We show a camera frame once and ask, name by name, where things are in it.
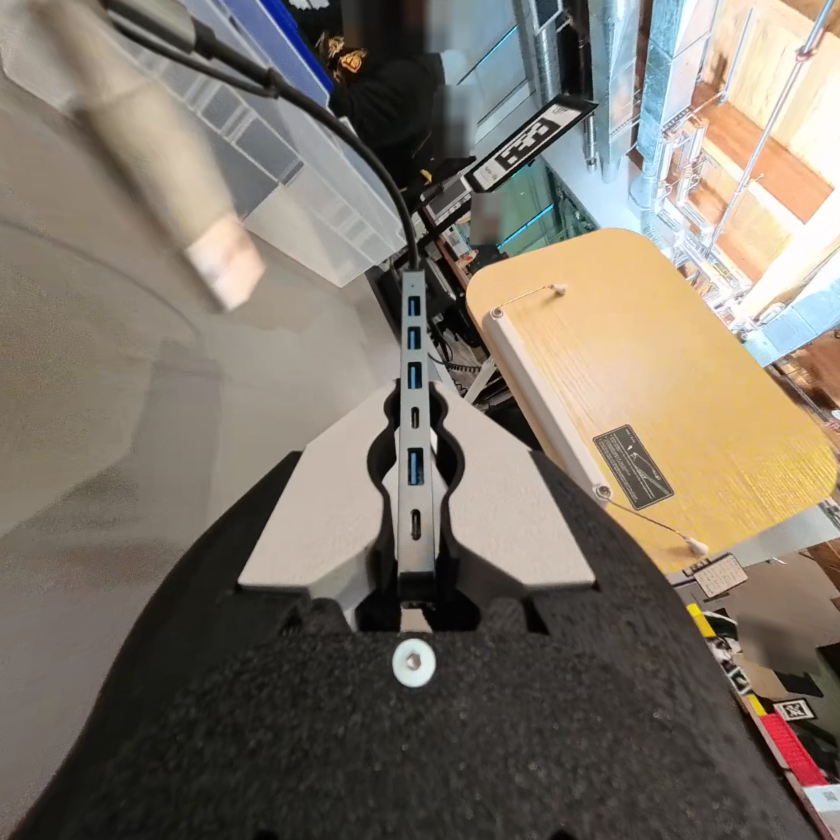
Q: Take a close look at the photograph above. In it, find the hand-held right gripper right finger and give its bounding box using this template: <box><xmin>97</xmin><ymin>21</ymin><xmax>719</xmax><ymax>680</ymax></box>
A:
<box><xmin>430</xmin><ymin>379</ymin><xmax>597</xmax><ymax>601</ymax></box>

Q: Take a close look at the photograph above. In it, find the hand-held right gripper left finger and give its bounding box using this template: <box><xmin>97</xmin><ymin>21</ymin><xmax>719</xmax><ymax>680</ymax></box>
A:
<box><xmin>238</xmin><ymin>379</ymin><xmax>400</xmax><ymax>632</ymax></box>

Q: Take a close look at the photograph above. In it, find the grey usb hub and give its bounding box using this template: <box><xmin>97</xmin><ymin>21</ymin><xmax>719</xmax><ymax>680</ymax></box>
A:
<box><xmin>98</xmin><ymin>0</ymin><xmax>441</xmax><ymax>601</ymax></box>

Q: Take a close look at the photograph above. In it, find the clear plastic organizer box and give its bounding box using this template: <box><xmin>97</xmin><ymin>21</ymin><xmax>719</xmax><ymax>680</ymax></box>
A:
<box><xmin>0</xmin><ymin>0</ymin><xmax>409</xmax><ymax>287</ymax></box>

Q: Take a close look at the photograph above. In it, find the wooden book stand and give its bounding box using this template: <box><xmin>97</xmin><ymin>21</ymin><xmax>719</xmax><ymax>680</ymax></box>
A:
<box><xmin>465</xmin><ymin>226</ymin><xmax>840</xmax><ymax>577</ymax></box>

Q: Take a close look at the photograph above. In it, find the white paper card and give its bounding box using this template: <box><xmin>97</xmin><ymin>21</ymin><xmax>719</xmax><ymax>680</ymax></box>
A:
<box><xmin>692</xmin><ymin>553</ymin><xmax>750</xmax><ymax>599</ymax></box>

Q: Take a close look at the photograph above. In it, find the red ribbed object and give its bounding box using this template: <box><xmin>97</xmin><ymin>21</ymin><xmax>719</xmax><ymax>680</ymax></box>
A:
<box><xmin>755</xmin><ymin>709</ymin><xmax>829</xmax><ymax>788</ymax></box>

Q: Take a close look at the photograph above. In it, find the black white tag sign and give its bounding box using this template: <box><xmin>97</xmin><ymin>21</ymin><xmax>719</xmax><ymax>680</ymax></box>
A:
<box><xmin>461</xmin><ymin>94</ymin><xmax>599</xmax><ymax>195</ymax></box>

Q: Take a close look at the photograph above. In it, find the blue plastic bin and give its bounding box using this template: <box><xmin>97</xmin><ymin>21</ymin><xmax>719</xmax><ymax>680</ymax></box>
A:
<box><xmin>220</xmin><ymin>0</ymin><xmax>336</xmax><ymax>109</ymax></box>

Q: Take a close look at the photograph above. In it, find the silver ventilation duct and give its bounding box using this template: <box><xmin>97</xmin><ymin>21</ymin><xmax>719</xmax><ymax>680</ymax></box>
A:
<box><xmin>512</xmin><ymin>0</ymin><xmax>657</xmax><ymax>188</ymax></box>

